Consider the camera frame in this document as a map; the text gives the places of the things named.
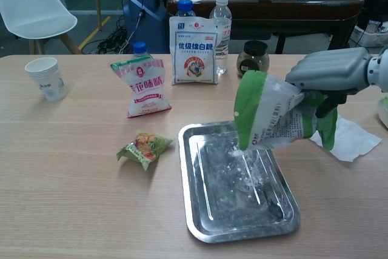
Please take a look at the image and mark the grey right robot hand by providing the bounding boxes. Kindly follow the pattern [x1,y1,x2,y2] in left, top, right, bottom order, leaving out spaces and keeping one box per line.
[284,47,373,119]

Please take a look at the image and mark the green white starch bag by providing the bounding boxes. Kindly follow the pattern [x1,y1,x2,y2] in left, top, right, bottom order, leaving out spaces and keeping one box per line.
[234,70,338,152]

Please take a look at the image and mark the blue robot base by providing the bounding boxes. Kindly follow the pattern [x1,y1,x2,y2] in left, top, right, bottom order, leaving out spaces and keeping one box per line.
[122,0,170,54]

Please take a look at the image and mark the stainless steel tray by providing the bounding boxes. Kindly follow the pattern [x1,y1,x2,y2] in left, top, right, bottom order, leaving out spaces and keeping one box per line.
[177,120,301,244]

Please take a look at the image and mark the small green snack packet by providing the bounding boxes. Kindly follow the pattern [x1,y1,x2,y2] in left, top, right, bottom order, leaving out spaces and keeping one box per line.
[116,130,175,172]

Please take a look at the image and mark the white box with items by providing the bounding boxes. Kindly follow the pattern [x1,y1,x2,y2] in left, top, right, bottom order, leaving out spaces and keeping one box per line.
[351,19,388,48]

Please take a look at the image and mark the green translucent bag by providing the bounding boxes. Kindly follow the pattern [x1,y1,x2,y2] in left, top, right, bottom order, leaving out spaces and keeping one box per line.
[376,96,388,126]

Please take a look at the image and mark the white crumpled paper napkin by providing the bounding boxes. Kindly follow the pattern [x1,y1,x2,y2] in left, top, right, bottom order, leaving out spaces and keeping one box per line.
[309,114,383,163]

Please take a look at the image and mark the black-lidded glass spice jar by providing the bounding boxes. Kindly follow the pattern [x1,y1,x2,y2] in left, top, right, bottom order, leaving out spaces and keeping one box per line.
[236,40,270,78]

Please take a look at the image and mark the brown mahjong table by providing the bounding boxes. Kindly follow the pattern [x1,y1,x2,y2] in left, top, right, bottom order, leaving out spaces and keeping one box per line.
[167,0,365,55]

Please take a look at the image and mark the white-capped water bottle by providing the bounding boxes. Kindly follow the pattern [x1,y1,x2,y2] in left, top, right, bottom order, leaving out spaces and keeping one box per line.
[209,0,233,75]

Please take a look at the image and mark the white sugar bag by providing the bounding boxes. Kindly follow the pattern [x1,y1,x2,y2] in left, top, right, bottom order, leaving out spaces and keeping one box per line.
[169,15,219,86]

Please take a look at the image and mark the tall blue-capped water bottle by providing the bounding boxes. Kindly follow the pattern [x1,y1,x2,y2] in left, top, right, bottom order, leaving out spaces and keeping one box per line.
[175,0,197,19]

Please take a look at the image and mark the pink white MSG bag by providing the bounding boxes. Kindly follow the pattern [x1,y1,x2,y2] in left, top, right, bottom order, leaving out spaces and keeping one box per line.
[109,57,173,119]

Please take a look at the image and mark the small blue-capped water bottle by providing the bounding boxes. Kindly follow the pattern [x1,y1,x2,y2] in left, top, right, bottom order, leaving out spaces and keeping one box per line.
[132,41,152,59]

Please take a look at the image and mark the stack of white paper cups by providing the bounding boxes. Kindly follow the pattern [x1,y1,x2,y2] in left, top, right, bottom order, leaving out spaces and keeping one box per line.
[24,56,69,103]

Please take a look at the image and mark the white plastic chair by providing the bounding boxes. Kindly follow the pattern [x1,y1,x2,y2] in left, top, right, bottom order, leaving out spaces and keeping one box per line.
[0,0,82,55]

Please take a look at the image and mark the black floor cables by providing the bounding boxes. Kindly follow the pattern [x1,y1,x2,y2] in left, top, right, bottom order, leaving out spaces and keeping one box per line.
[81,15,136,55]

